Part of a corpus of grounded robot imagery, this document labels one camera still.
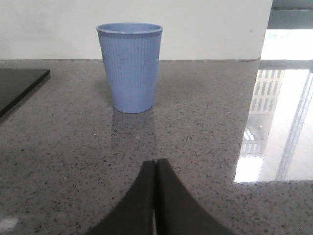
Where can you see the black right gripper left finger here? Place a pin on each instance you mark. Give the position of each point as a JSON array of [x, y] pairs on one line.
[[133, 215]]

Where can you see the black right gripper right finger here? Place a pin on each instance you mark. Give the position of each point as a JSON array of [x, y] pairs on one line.
[[177, 212]]

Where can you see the light blue ribbed cup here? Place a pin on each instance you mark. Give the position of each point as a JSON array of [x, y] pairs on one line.
[[130, 54]]

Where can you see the black glass gas stove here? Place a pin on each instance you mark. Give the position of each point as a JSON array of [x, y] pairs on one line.
[[16, 84]]

